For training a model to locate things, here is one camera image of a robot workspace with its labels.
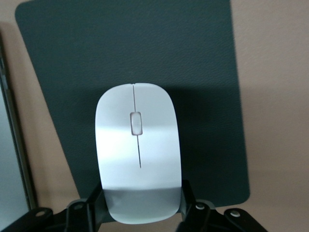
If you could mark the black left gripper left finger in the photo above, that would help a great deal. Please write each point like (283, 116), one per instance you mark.
(82, 217)

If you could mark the black mouse pad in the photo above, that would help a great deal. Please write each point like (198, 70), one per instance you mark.
(120, 48)

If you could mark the silver laptop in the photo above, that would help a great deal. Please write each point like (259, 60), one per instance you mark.
(7, 145)

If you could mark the white computer mouse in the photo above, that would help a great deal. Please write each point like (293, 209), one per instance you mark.
(116, 157)

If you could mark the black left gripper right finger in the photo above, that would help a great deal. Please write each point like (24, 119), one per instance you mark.
(195, 220)

